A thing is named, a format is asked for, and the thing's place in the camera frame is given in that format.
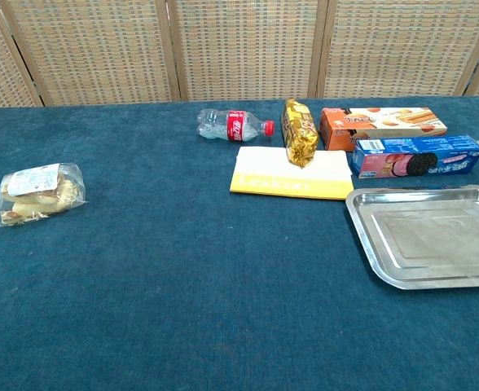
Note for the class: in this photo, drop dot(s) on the bread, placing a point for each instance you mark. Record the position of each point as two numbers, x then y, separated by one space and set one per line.
40 194

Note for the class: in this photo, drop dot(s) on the silver metal tray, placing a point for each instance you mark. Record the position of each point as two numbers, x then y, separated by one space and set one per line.
427 240

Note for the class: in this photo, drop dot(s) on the yellow and white flat pack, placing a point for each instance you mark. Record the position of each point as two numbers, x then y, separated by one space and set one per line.
276 179

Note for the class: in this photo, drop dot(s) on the clear cola bottle red label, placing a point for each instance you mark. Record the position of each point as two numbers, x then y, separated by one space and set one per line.
236 125

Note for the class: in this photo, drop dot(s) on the gold foil snack bag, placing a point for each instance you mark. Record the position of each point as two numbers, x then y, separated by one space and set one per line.
300 134

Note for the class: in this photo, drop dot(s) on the blue tablecloth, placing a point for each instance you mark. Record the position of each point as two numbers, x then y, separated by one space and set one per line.
182 285

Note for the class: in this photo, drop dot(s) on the woven rattan folding screen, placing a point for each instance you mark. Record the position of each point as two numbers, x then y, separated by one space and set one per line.
239 49

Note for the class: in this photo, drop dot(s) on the orange biscuit box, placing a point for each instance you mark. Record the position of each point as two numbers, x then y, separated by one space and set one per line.
386 124

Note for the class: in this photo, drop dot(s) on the blue sandwich cookie box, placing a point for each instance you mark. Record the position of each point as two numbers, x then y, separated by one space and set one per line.
414 158

